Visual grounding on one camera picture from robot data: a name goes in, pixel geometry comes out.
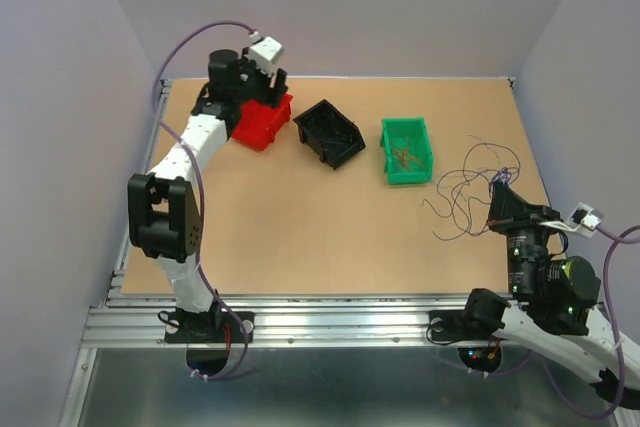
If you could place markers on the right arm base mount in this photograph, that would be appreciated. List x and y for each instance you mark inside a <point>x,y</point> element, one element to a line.
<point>447,327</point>

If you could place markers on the aluminium table frame rail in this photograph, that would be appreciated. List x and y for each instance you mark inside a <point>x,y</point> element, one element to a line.
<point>340,269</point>

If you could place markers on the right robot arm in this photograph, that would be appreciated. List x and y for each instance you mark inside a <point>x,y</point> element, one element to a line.
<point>553,309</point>

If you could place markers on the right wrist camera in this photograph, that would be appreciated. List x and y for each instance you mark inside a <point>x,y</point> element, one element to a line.
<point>583,221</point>

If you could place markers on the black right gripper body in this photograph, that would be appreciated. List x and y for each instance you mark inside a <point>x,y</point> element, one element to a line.
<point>523,243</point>

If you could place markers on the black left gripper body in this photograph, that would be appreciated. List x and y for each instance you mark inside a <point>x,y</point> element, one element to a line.
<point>255,85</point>

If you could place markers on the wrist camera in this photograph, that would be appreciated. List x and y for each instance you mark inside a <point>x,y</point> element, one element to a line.
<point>583,221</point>
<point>264,52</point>

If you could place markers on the red plastic bin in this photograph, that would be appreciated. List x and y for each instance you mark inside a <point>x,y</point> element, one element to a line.
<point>260,123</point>

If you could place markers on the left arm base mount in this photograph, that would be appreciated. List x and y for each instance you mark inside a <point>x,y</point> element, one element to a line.
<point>215,326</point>

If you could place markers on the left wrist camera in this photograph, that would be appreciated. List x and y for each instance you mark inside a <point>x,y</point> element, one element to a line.
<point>264,52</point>

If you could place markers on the green plastic bin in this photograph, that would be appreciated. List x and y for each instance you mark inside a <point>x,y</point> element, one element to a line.
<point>408,155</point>

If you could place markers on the black plastic bin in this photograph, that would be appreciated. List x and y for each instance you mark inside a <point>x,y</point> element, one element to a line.
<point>330,134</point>

